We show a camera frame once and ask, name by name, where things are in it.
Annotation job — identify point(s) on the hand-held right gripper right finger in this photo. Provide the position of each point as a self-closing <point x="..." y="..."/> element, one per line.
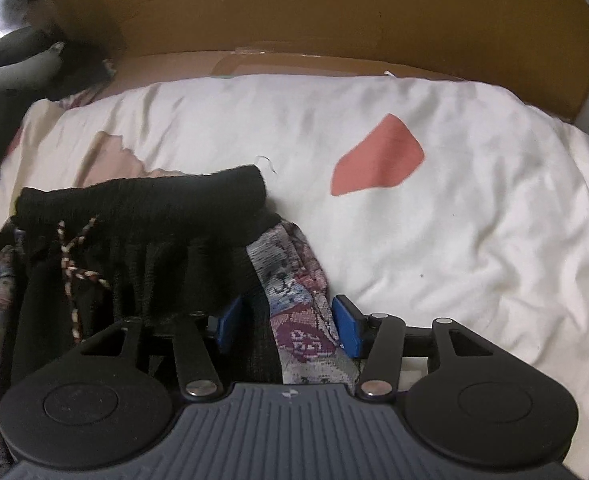
<point x="349" y="325"/>

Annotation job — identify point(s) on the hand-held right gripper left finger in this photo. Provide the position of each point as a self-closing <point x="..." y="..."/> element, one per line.
<point x="230" y="325"/>

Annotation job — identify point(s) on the bear-patterned shorts black lining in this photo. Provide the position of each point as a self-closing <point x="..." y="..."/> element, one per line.
<point x="174" y="240"/>

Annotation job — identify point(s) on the cream bear printed blanket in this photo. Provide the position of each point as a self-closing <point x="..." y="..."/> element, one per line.
<point x="474" y="210"/>

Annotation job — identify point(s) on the black cloth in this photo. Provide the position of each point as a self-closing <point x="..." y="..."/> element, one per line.
<point x="82" y="67"/>

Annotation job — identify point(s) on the brown cardboard sheet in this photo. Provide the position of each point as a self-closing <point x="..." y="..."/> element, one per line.
<point x="324" y="10"/>

